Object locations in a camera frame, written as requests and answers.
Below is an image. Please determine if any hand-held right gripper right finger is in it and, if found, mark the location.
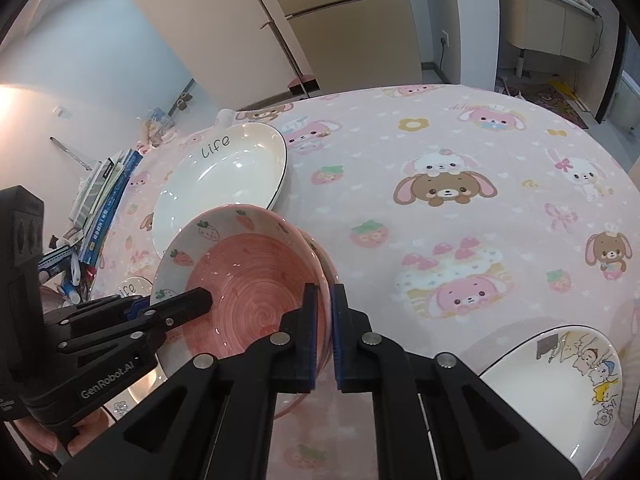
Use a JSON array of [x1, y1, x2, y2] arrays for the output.
[[331, 283, 586, 480]]

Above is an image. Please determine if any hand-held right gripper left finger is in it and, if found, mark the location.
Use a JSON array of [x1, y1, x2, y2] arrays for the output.
[[56, 282, 318, 480]]

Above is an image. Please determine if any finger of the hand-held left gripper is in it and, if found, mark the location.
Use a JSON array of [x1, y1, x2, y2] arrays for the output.
[[56, 287, 214, 361], [42, 295, 152, 335]]

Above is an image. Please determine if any white black-rimmed bowl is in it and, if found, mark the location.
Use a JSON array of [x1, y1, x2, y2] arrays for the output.
[[119, 276, 154, 302]]

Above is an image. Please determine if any pink strawberry bowl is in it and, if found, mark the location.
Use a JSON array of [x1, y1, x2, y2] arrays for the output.
[[297, 227, 342, 376], [150, 204, 332, 418]]

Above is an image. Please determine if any pile of stationery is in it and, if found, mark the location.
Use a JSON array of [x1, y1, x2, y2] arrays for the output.
[[39, 230, 103, 307]]

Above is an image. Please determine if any stack of books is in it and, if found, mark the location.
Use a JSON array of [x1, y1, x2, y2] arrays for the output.
[[69, 147, 145, 267]]

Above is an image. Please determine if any metal mop pole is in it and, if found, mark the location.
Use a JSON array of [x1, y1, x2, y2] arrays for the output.
[[49, 136, 98, 167]]

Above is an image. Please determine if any pink clutter on floor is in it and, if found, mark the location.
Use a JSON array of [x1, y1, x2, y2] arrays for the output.
[[137, 106, 178, 148]]

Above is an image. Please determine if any pink printed tablecloth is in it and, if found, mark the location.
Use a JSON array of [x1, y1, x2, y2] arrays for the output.
[[95, 84, 640, 480]]

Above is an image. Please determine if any red dustpan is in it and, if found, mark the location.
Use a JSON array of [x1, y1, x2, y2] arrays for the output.
[[287, 74, 319, 99]]

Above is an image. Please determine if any red broom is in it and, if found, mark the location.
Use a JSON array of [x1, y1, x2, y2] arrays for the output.
[[246, 0, 312, 97]]

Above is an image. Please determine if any beige refrigerator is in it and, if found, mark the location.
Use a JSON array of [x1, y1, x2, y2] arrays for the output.
[[256, 0, 425, 97]]

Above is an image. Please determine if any patterned floor mat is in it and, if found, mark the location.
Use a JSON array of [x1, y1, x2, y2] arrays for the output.
[[520, 81, 592, 132]]

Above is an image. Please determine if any beige vanity cabinet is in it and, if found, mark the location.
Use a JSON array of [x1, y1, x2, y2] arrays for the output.
[[496, 0, 602, 65]]

